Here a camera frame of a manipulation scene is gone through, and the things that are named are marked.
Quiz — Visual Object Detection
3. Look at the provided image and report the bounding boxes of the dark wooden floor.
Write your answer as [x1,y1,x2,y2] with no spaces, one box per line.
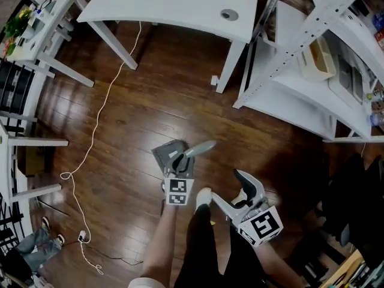
[0,0,384,288]

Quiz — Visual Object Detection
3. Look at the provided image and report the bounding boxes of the white cable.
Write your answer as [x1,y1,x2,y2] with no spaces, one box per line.
[59,21,142,276]

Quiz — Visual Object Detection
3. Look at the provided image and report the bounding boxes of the grey desk cable grommet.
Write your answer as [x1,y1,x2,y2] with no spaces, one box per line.
[220,8,239,22]

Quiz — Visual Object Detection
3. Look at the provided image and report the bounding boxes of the person's left forearm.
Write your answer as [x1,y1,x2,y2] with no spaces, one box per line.
[140,203,178,281]

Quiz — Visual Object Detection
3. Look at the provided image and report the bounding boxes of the green potted plant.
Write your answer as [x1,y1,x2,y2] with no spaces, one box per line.
[2,7,33,57]

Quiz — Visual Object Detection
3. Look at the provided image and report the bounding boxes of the grey tray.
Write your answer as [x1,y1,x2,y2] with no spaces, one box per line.
[328,55,365,104]

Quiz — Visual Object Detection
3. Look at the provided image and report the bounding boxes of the person's white shoe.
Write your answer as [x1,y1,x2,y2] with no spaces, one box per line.
[231,190,248,207]
[194,187,214,214]

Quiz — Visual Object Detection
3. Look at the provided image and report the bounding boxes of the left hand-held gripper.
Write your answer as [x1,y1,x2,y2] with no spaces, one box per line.
[161,154,196,206]

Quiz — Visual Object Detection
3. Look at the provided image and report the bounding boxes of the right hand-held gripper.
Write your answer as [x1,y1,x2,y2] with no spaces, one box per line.
[211,169,284,248]

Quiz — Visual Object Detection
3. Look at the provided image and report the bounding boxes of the person's black trousers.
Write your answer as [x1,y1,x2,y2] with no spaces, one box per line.
[173,203,266,288]

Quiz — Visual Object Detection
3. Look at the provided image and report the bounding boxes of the white metal shelving rack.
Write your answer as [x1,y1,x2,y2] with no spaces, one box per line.
[232,0,384,144]

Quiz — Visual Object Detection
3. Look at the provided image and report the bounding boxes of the white side table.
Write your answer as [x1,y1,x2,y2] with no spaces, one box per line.
[0,121,70,207]

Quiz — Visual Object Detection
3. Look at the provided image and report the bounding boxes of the person's white sleeve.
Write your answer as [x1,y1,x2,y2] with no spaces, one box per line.
[128,277,166,288]

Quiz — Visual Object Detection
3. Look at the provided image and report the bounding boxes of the light wooden desk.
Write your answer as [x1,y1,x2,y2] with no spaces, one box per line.
[317,249,371,288]

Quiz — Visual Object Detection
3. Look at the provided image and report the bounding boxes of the beige plastic bin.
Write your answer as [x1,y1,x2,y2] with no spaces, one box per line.
[296,35,337,83]

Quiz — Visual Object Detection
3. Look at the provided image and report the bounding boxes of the black slatted chair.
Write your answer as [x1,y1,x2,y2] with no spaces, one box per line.
[0,59,34,133]

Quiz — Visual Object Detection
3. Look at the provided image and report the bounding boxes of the large white desk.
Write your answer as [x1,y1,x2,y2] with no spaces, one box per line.
[76,0,260,94]

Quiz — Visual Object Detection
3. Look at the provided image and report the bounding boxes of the small white table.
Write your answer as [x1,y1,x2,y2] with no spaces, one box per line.
[5,0,95,88]

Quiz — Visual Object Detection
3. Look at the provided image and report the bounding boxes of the person's right forearm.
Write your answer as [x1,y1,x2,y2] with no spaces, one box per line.
[254,241,305,288]

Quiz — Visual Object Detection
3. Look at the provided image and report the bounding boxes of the black cable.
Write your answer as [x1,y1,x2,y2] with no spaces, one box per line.
[85,241,145,266]

